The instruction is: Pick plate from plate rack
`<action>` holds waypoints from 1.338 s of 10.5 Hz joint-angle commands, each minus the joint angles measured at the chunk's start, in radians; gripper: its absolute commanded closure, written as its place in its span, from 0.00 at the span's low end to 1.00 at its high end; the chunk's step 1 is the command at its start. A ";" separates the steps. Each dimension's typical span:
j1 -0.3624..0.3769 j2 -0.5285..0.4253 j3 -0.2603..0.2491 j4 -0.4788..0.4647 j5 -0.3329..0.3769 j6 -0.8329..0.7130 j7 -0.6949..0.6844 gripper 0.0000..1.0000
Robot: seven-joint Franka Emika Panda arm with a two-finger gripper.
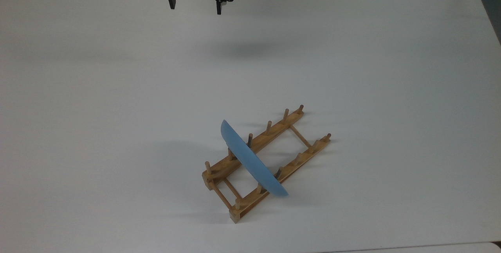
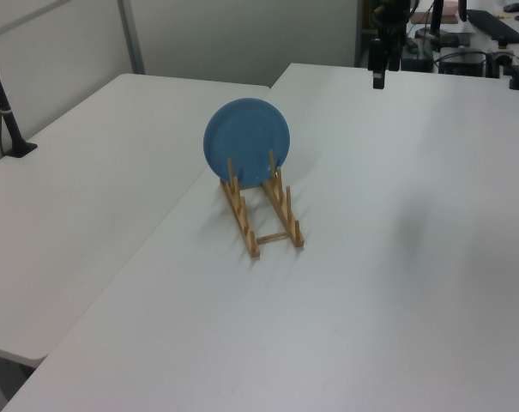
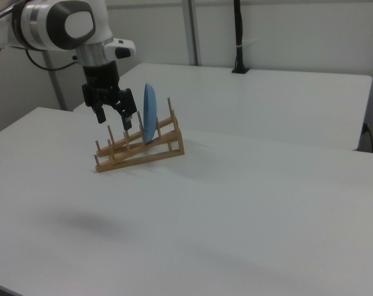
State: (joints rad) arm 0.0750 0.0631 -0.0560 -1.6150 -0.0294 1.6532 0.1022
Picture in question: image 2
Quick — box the black Franka gripper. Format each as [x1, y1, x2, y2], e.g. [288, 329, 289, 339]
[368, 0, 414, 90]

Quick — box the black computer keyboard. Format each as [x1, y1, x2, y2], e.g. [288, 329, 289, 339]
[466, 9, 519, 44]

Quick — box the black camera stand with white band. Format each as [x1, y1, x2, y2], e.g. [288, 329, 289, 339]
[0, 35, 39, 160]

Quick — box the wooden plate rack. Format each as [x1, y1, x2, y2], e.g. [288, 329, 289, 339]
[219, 148, 306, 260]

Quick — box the black monitor stand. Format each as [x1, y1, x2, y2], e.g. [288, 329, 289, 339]
[416, 0, 460, 49]

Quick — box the blue round plate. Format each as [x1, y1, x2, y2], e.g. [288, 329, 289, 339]
[203, 97, 292, 188]

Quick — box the black electronics box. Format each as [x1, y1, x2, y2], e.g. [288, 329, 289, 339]
[438, 51, 487, 76]

